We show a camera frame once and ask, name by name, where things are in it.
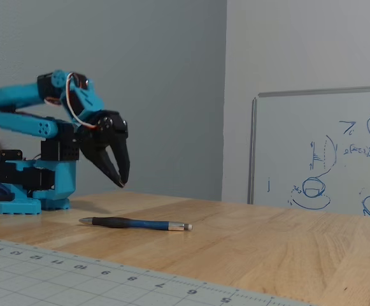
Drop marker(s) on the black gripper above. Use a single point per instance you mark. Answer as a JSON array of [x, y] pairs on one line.
[[99, 149]]

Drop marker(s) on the blue and black pen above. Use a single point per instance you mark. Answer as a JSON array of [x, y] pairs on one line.
[[140, 224]]

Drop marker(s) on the blue robot arm with base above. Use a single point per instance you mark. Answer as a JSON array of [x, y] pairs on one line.
[[16, 92]]

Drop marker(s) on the grey gridded cutting mat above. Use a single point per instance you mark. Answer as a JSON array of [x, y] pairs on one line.
[[60, 280]]

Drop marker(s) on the whiteboard with blue drawings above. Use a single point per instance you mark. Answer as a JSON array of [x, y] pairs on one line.
[[286, 143]]

